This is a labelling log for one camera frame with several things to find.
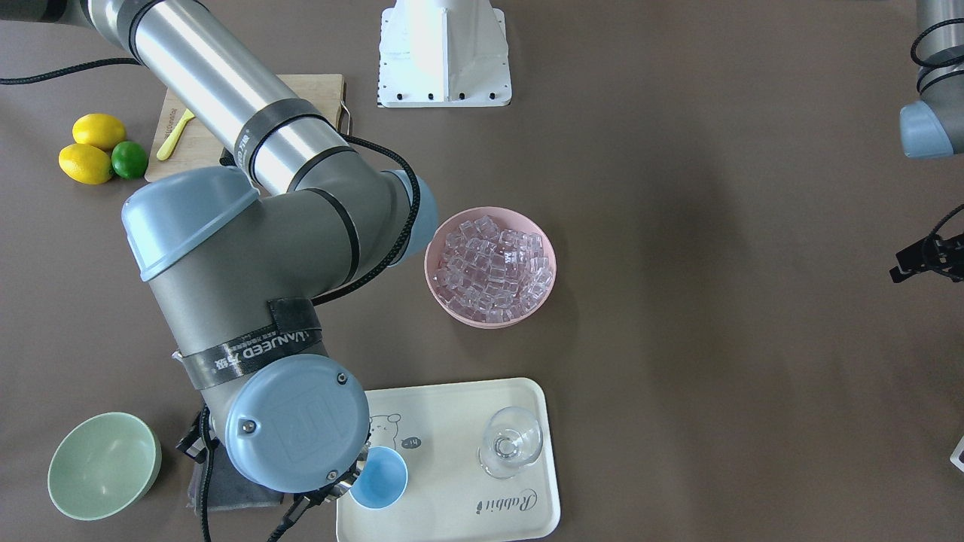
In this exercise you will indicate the upper whole yellow lemon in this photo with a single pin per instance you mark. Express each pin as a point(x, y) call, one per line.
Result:
point(103, 131)

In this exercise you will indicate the lower whole yellow lemon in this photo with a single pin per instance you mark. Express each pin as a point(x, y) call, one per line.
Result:
point(86, 164)

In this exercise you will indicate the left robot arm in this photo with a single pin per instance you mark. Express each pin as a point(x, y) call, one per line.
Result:
point(932, 127)

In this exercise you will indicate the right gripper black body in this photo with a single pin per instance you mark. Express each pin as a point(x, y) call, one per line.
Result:
point(348, 484)

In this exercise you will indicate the light green bowl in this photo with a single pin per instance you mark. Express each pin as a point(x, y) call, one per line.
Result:
point(103, 466)

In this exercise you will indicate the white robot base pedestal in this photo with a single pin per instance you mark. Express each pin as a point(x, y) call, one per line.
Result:
point(443, 54)

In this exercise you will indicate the cream serving tray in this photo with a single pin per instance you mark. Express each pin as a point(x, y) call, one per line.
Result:
point(438, 430)

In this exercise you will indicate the grey folded cloth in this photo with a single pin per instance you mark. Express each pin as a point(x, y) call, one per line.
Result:
point(230, 490)

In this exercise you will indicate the light blue cup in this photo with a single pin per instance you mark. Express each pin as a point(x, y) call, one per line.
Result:
point(382, 481)

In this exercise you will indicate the yellow plastic knife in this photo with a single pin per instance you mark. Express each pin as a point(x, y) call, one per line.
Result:
point(165, 151)

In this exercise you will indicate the pink bowl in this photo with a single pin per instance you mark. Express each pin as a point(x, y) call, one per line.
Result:
point(433, 258)

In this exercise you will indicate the stainless steel ice scoop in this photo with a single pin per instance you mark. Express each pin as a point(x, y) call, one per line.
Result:
point(342, 485)

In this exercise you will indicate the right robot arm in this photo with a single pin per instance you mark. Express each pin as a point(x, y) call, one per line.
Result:
point(239, 257)

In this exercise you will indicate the bamboo cutting board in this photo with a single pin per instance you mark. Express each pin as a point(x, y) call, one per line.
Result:
point(198, 148)

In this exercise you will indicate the green lime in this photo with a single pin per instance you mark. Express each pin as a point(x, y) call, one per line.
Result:
point(129, 160)

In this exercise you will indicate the pile of clear ice cubes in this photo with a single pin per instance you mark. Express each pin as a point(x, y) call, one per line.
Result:
point(491, 272)

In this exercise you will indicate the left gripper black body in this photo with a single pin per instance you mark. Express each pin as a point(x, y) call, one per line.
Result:
point(913, 261)

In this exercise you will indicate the whole yellow lemon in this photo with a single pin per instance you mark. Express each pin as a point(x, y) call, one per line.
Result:
point(86, 164)
point(103, 131)

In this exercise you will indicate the clear wine glass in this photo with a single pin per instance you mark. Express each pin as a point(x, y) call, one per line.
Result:
point(512, 441)

